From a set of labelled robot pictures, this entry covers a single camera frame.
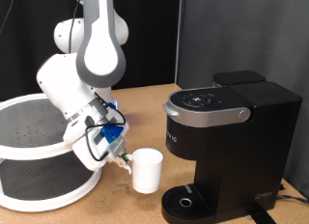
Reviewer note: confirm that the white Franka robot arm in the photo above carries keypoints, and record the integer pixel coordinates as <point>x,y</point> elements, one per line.
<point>87,66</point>

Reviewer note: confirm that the grey partition panel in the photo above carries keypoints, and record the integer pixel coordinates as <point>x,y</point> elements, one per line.
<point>241,24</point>

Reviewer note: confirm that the black Keurig coffee machine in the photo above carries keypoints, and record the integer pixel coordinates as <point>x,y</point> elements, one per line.
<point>244,146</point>

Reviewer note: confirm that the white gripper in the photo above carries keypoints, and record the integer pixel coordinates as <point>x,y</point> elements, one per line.
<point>90,150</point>

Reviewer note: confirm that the black backdrop curtain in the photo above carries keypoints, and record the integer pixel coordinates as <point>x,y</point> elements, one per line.
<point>151,40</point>

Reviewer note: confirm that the white two-tier turntable shelf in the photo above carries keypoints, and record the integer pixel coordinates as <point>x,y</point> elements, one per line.
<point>29,134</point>

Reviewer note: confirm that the white mug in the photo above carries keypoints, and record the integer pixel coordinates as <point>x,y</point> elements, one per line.
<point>148,172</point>

